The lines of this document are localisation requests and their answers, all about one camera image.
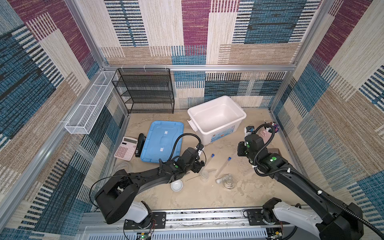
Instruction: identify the pink calculator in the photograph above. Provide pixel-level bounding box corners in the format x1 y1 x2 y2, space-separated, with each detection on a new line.
114 137 138 161

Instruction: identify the white ceramic mortar bowl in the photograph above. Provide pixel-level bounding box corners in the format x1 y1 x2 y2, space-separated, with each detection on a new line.
171 180 184 192

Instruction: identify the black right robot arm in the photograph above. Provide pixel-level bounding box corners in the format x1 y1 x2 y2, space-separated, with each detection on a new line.
238 133 384 240

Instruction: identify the black wire shelf rack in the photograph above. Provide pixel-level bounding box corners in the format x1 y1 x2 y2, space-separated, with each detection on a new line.
112 68 175 114

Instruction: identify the pink metal pen bucket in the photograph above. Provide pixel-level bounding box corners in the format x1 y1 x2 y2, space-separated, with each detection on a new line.
261 122 280 143

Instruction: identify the brown plastic scoop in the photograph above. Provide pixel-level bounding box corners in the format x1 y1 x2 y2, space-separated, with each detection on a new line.
268 148 280 155

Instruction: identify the blue plastic bin lid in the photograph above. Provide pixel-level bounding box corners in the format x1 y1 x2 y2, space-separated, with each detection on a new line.
140 121 184 164

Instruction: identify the white plastic storage bin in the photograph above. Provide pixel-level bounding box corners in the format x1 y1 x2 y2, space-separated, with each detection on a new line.
188 96 247 146

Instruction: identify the clear glass flask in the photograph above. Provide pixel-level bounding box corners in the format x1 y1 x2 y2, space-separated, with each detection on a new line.
221 174 236 190

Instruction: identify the white mesh wall basket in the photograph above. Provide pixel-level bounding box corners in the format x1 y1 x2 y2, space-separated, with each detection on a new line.
65 71 115 135

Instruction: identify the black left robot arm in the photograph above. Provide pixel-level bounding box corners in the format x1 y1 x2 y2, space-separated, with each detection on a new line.
95 144 205 228

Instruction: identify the black stapler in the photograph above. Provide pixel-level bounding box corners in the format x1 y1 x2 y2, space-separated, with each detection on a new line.
135 133 146 158

